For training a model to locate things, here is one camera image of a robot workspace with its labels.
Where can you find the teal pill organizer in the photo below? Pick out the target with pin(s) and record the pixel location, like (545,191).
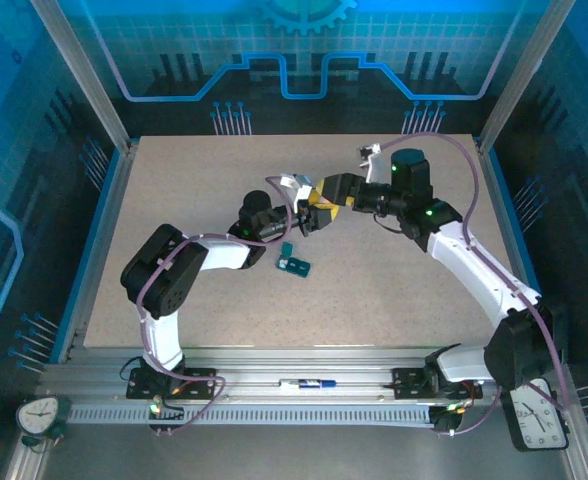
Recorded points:
(301,269)

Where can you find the white pill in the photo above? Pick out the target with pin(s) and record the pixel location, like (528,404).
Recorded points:
(284,262)

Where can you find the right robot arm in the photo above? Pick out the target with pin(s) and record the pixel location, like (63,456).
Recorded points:
(474,270)

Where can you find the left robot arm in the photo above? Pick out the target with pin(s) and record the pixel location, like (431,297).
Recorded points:
(224,252)

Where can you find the blue marker pen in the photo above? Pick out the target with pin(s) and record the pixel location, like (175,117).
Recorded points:
(309,383)

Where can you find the small circuit board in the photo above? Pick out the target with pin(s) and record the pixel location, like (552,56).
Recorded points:
(454,409)
(159,407)

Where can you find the black rectangular clock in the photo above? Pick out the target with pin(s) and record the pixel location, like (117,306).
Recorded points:
(539,425)

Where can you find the round green alarm clock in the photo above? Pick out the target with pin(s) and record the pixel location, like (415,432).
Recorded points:
(38,415)

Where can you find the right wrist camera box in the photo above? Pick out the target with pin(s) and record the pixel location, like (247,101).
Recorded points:
(376,165)

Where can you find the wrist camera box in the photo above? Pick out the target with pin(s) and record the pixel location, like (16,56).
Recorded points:
(294,185)
(376,165)

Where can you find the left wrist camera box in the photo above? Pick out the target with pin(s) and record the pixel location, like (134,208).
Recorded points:
(294,185)

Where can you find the aluminium table side rail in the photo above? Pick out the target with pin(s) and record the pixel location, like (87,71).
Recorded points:
(499,200)
(101,240)

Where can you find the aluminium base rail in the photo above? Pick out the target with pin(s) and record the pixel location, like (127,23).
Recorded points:
(274,362)

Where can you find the aluminium frame post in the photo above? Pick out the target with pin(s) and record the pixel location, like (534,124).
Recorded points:
(90,80)
(518,80)

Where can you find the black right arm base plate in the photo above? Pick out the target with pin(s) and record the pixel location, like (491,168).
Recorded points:
(404,385)

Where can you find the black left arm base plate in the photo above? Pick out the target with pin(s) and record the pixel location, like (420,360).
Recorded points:
(136,389)

